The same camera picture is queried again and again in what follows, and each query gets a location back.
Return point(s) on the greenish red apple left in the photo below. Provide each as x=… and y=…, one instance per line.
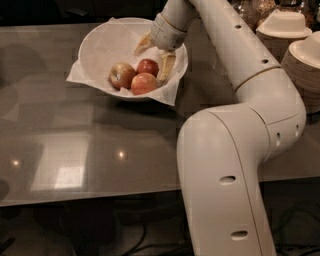
x=121, y=75

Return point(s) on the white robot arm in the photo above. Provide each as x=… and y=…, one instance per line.
x=220, y=149

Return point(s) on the right stack of paper bowls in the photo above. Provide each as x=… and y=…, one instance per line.
x=302, y=64

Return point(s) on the red apple back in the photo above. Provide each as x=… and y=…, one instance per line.
x=148, y=66

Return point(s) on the glass jar with grains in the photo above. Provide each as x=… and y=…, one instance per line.
x=247, y=11

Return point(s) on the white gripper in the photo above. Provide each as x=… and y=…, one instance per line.
x=165, y=34

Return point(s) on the white bowl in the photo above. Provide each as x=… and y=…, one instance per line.
x=100, y=50

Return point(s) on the red orange apple front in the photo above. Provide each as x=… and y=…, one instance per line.
x=143, y=83

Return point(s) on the white paper liner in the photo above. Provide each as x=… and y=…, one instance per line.
x=166, y=95

